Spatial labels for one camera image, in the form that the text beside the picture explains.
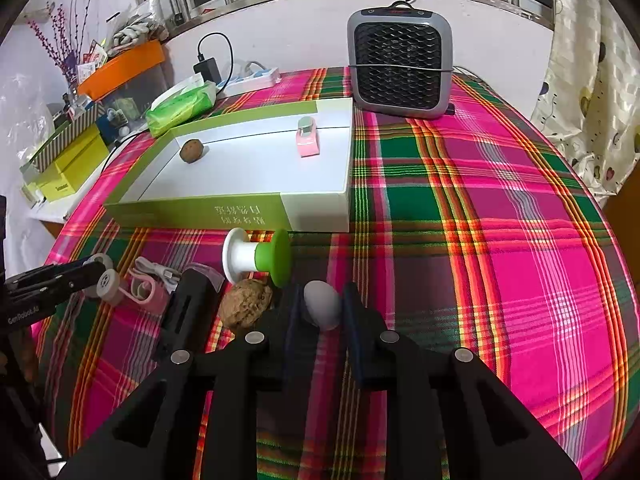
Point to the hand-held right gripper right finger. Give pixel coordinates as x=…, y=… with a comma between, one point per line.
x=352, y=332

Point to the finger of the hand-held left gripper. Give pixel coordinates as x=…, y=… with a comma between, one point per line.
x=60, y=270
x=60, y=287

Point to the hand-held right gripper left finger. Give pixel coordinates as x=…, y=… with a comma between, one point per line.
x=292, y=322

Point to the white egg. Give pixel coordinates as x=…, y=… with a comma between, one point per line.
x=322, y=305

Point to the white round gadget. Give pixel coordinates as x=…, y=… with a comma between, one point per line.
x=109, y=285

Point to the large wrinkled walnut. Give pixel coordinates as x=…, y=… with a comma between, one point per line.
x=245, y=307

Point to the pink white small gadget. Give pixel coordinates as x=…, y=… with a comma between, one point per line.
x=155, y=301

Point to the black case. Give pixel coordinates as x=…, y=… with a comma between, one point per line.
x=185, y=305

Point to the green white spool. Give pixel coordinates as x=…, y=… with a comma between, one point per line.
x=260, y=255

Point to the yellow box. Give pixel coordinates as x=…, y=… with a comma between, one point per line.
x=75, y=165

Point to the striped box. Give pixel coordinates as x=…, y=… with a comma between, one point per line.
x=60, y=142

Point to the plaid tablecloth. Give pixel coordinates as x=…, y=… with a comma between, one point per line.
x=475, y=240

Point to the small brown walnut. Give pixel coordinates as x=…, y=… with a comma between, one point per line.
x=191, y=151

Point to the pink hole punch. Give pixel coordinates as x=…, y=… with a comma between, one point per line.
x=306, y=140

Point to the green tissue pack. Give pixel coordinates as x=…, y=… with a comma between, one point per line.
x=182, y=107

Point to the orange lid plastic bin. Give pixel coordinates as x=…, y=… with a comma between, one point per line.
x=122, y=67

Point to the purple flower branches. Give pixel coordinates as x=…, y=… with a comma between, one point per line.
x=60, y=35

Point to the white blue power strip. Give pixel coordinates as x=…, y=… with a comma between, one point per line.
x=255, y=80

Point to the grey work gloves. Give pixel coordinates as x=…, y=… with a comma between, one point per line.
x=132, y=32

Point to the black charger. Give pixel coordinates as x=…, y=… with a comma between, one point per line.
x=207, y=70

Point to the grey space heater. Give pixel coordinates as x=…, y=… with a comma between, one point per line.
x=400, y=60

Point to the patterned curtain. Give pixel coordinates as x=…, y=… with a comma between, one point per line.
x=585, y=85

